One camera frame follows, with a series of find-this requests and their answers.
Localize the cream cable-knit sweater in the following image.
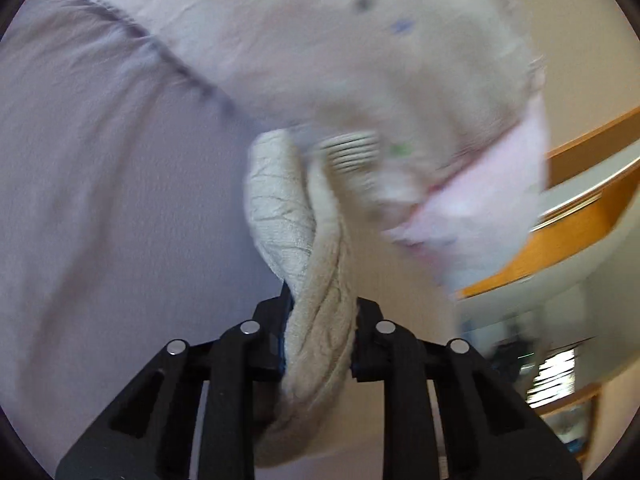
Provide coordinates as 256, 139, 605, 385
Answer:
242, 128, 452, 468

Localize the pink floral pillow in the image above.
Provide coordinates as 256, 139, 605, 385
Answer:
385, 94, 550, 292

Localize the lavender bed sheet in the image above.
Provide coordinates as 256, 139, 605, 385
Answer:
1, 0, 281, 474

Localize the white floral pillow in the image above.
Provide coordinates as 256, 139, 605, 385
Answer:
92, 0, 544, 223

